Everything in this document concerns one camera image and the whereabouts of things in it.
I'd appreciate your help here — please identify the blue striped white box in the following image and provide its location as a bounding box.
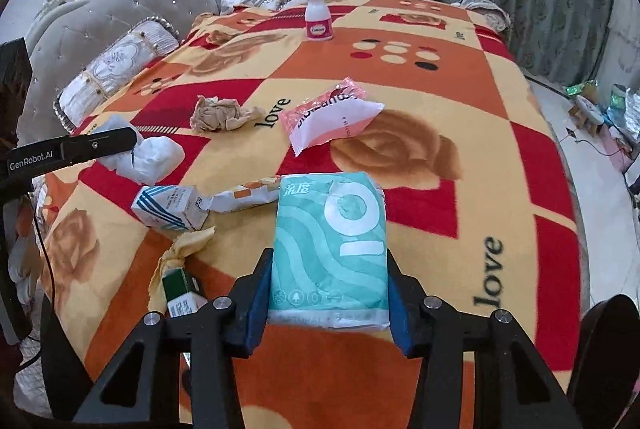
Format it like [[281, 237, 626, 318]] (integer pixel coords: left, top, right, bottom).
[[131, 185, 209, 232]]

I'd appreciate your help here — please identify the grey tufted headboard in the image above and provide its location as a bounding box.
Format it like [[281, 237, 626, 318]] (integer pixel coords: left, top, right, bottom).
[[17, 0, 218, 144]]

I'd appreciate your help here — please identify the yellow paper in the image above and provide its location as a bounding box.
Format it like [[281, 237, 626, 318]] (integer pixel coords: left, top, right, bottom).
[[148, 227, 216, 313]]

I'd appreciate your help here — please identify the orange white snack wrapper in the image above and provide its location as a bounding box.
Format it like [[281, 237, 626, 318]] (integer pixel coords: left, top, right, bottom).
[[198, 176, 281, 213]]

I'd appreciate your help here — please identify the brown paper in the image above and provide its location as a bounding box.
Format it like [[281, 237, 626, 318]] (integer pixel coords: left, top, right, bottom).
[[189, 95, 265, 133]]

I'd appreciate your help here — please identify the pink snack packet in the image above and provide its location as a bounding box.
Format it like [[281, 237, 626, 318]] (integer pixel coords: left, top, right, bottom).
[[281, 78, 385, 157]]

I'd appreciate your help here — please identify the white bolster pillow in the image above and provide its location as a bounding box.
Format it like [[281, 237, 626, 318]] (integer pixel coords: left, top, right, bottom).
[[53, 16, 179, 133]]

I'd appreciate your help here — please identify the silver foil bag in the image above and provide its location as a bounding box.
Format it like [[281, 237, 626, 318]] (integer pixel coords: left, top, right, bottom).
[[606, 84, 640, 145]]

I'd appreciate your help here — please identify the teal tissue pack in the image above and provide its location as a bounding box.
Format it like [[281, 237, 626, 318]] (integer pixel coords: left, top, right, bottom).
[[268, 172, 390, 331]]

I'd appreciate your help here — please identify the red orange patterned blanket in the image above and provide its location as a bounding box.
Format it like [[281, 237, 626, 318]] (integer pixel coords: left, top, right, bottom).
[[42, 0, 580, 428]]

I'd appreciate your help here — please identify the small wooden stool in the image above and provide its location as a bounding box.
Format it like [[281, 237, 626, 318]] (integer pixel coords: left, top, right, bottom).
[[568, 95, 604, 136]]

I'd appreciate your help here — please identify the white pink pill bottle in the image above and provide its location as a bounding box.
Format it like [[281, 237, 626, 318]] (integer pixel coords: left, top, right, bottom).
[[305, 0, 333, 41]]

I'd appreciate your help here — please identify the white tissue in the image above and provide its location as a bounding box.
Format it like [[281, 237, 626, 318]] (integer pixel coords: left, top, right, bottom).
[[94, 115, 186, 186]]

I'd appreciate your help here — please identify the green white carton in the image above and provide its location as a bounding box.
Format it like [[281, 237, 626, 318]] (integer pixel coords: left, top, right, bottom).
[[162, 267, 207, 317]]

